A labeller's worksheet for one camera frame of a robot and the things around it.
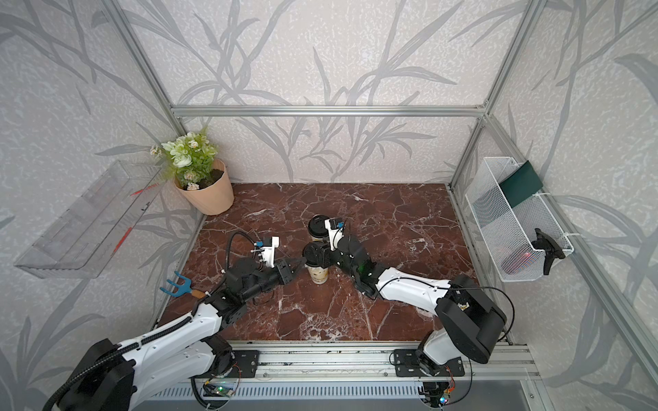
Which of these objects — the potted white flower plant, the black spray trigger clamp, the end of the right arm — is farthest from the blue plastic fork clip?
the black spray trigger clamp

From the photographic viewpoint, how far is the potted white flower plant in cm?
90

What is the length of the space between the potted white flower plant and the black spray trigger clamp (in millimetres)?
1049

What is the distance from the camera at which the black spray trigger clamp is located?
0.55m

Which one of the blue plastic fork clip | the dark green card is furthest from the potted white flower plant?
the dark green card

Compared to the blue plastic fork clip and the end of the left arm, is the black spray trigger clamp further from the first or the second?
the blue plastic fork clip

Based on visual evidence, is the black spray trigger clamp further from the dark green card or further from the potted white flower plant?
the potted white flower plant

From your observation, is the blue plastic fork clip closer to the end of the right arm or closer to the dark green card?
the end of the right arm
